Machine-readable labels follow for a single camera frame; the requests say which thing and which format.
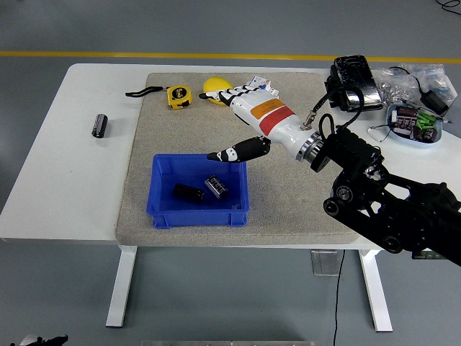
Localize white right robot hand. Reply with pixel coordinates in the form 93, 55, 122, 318
197, 82, 321, 164

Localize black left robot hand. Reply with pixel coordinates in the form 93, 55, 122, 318
9, 334, 69, 346

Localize dark brown cylindrical battery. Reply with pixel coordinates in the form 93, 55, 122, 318
91, 113, 109, 139
204, 174, 230, 200
172, 183, 206, 203

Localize blue plastic box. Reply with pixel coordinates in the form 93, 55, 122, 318
146, 152, 251, 229

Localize white circuit breaker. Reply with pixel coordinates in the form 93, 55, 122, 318
246, 74, 281, 98

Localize grey-brown felt mat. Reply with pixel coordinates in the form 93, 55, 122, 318
114, 72, 364, 248

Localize yellow lemon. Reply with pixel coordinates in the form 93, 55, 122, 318
202, 76, 233, 106

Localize white table leg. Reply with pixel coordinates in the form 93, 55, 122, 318
105, 246, 138, 328
358, 249, 393, 332

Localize black rugged handheld device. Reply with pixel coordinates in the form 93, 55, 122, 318
325, 55, 385, 114

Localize yellow tape measure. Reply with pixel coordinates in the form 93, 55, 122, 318
125, 85, 192, 111

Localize clear bag of screws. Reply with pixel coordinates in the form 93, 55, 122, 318
374, 63, 458, 106

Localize printed dark capacitor in tray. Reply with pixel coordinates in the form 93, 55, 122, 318
393, 118, 415, 138

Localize green connector pieces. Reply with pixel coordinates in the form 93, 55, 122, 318
416, 112, 437, 128

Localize light blue parts tray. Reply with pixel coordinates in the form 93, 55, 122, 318
385, 102, 443, 148

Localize thin grey pen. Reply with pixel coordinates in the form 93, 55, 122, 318
398, 101, 453, 125

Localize black table control panel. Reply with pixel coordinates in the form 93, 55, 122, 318
411, 251, 447, 261

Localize thin black white wire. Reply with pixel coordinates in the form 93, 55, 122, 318
367, 123, 393, 142

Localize silver bracket under table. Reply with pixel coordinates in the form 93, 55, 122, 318
310, 249, 339, 277

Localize black power adapter with cord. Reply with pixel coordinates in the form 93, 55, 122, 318
388, 66, 450, 115

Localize thin black hanging cable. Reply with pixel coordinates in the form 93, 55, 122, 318
333, 249, 346, 346

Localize black floor cable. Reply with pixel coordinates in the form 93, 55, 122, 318
436, 0, 461, 15

